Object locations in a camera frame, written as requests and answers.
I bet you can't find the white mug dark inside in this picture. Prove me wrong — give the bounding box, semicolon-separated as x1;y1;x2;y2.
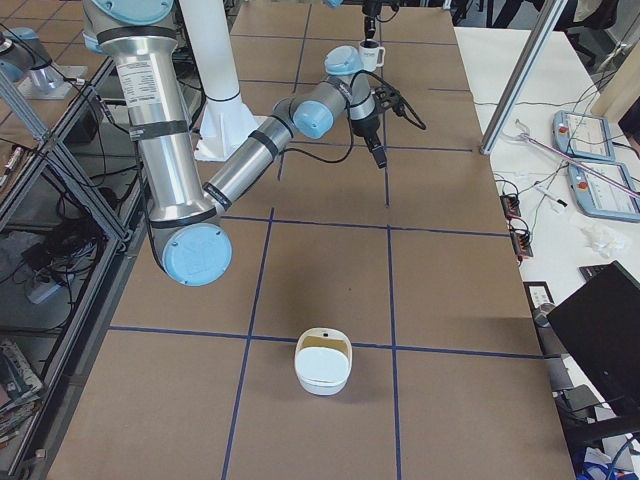
358;39;386;72

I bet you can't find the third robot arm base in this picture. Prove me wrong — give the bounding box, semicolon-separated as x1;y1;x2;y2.
1;27;70;100

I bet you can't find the upper orange black electronics box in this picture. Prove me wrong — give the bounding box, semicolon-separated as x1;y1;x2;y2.
500;193;521;219

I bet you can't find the orange black electronics box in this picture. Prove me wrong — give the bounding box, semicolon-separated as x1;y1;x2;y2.
500;193;521;219
509;228;533;261

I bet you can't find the pink reacher grabber stick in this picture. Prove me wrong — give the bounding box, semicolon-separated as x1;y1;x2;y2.
502;118;640;198

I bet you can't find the lower orange black electronics box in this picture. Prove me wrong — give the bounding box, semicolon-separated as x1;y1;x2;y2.
509;228;533;261

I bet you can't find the upper teach pendant tablet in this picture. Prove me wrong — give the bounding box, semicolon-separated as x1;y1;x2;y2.
552;110;616;162

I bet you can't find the teach pendant tablet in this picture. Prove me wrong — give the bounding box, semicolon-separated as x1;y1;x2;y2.
552;110;616;162
568;159;639;223

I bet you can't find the white bin with swing lid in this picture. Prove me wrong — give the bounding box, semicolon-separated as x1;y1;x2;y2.
294;327;353;396

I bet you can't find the lower teach pendant tablet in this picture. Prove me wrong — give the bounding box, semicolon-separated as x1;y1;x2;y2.
568;159;639;223

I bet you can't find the crumpled white tissue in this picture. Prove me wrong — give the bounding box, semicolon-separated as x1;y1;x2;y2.
580;224;631;258

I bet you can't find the black laptop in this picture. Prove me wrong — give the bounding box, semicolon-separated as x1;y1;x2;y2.
548;261;639;415

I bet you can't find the stack of books magazines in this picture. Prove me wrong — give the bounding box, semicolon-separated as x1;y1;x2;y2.
1;338;44;448

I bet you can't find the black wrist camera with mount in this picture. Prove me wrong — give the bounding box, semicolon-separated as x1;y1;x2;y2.
373;85;406;117

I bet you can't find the aluminium frame post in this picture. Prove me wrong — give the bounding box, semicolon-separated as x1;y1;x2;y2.
480;0;568;155

